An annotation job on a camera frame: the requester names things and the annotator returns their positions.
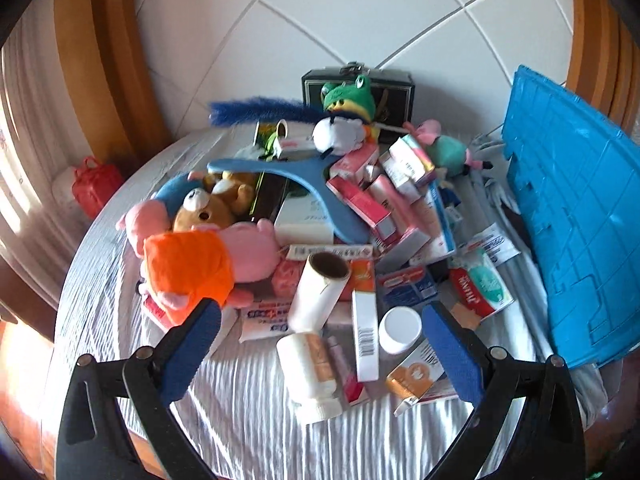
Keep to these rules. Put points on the white wipes packet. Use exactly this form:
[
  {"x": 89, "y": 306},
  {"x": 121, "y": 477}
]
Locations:
[{"x": 487, "y": 247}]

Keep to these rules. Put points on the white box with blue edge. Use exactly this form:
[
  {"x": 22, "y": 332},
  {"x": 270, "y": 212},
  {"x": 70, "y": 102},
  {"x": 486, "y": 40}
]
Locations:
[{"x": 432, "y": 220}]

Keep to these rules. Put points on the pink pig plush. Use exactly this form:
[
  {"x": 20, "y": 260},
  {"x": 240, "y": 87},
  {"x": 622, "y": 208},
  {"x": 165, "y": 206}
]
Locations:
[{"x": 250, "y": 255}]

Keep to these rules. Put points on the white bottle with orange label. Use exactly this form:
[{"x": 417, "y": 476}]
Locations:
[{"x": 307, "y": 375}]

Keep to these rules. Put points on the brown bear plush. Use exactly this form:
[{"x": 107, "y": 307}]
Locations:
[{"x": 210, "y": 205}]

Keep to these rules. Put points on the blue feather duster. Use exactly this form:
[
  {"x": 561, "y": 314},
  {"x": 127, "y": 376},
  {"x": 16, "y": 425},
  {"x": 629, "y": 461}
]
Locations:
[{"x": 250, "y": 110}]

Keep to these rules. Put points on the blue plastic hanger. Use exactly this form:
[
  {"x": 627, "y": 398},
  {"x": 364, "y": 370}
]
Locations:
[{"x": 305, "y": 180}]

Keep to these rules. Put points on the pink tube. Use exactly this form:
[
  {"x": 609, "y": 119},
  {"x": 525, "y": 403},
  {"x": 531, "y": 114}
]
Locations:
[{"x": 347, "y": 375}]

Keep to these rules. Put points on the orange and white medicine box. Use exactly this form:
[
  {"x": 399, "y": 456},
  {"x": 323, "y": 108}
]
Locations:
[{"x": 415, "y": 372}]

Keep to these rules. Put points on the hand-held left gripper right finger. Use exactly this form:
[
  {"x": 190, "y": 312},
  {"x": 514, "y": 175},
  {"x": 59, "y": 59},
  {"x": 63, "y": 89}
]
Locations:
[{"x": 450, "y": 355}]

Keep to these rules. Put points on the white paper roll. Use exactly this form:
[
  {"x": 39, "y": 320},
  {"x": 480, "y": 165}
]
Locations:
[{"x": 317, "y": 290}]

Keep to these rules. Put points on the green frog hat plush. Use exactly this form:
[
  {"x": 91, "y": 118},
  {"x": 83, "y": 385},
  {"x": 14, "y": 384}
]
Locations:
[{"x": 350, "y": 100}]

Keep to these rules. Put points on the small orange box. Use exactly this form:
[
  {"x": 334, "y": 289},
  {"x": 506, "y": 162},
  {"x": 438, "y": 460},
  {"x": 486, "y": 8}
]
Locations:
[{"x": 361, "y": 275}]

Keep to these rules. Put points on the green and white tissue pack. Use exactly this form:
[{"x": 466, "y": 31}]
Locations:
[{"x": 487, "y": 282}]

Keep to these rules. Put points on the orange plush toy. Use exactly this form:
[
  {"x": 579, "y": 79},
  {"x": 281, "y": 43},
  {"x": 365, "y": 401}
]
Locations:
[{"x": 187, "y": 265}]

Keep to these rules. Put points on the red bag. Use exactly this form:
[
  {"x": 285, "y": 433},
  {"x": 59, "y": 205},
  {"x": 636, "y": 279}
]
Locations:
[{"x": 95, "y": 187}]

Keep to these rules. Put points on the dark latched case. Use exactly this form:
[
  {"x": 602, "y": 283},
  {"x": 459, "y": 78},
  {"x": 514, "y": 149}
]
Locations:
[{"x": 395, "y": 97}]

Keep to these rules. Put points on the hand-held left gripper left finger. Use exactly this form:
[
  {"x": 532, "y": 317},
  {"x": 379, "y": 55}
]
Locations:
[{"x": 192, "y": 350}]

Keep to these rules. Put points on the plain white box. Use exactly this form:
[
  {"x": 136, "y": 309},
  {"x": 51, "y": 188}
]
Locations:
[{"x": 302, "y": 222}]

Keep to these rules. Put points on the white capped bottle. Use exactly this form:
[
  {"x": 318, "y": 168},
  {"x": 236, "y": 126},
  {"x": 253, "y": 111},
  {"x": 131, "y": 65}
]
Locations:
[{"x": 399, "y": 329}]

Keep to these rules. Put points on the red and white medicine box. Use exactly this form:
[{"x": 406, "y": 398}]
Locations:
[{"x": 362, "y": 205}]

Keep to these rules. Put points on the blue plastic crate lid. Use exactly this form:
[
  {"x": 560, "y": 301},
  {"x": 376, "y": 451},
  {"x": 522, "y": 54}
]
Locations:
[{"x": 575, "y": 220}]

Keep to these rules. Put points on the white barcode box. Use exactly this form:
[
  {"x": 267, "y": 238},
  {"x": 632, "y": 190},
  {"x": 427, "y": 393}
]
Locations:
[{"x": 365, "y": 335}]

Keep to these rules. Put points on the blue and white box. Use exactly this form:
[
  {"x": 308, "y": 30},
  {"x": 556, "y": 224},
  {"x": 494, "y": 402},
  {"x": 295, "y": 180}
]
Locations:
[{"x": 407, "y": 285}]

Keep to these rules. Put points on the white plush toy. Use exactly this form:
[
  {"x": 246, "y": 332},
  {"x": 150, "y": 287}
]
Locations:
[{"x": 337, "y": 132}]

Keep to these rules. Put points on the pig plush in green dress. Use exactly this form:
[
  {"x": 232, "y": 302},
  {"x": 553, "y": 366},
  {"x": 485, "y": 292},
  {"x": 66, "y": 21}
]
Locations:
[{"x": 450, "y": 152}]

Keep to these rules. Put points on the white and blue packet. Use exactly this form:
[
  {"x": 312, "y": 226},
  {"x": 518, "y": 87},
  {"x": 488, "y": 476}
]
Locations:
[{"x": 265, "y": 322}]

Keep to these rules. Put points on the wooden door frame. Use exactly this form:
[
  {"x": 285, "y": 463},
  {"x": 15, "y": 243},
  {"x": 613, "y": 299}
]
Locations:
[{"x": 100, "y": 60}]

